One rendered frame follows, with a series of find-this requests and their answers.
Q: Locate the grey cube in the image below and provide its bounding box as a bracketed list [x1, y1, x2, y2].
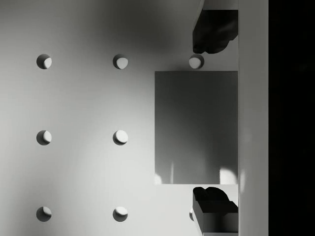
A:
[154, 71, 239, 185]

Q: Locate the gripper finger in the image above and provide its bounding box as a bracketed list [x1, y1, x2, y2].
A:
[192, 186, 239, 236]
[192, 0, 239, 54]

